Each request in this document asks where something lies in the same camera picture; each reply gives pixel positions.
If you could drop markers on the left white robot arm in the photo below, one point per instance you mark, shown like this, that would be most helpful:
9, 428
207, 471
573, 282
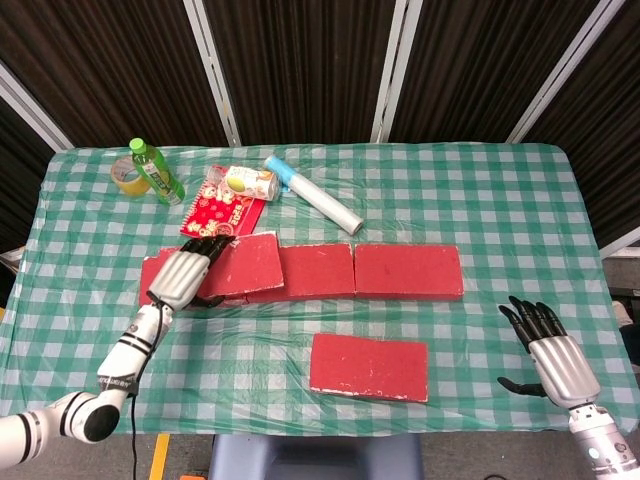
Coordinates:
122, 355

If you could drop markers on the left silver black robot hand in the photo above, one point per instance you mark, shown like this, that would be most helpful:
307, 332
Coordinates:
177, 277

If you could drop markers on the red spiral notebook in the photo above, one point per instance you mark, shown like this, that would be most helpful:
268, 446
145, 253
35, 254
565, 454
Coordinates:
220, 215

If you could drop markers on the white frame post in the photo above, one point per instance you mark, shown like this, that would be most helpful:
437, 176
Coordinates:
620, 243
212, 70
395, 70
35, 107
560, 70

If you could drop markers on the green white checked tablecloth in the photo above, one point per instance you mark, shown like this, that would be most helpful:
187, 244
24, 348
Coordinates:
500, 200

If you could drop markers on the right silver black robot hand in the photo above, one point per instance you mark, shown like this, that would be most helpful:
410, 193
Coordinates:
560, 365

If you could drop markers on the clear plastic film roll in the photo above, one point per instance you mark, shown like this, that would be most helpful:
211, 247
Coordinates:
320, 197

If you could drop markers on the green tea bottle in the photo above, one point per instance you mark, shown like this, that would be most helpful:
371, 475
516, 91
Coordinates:
160, 175

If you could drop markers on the red brick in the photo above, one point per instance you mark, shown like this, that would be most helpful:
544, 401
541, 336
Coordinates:
365, 365
405, 270
150, 275
250, 265
320, 270

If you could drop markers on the yellow packing tape roll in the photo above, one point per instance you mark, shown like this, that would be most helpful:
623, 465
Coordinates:
132, 190

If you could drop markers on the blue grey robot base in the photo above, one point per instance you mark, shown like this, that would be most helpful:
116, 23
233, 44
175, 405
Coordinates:
310, 460

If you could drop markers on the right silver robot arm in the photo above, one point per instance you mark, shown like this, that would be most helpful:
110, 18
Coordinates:
600, 435

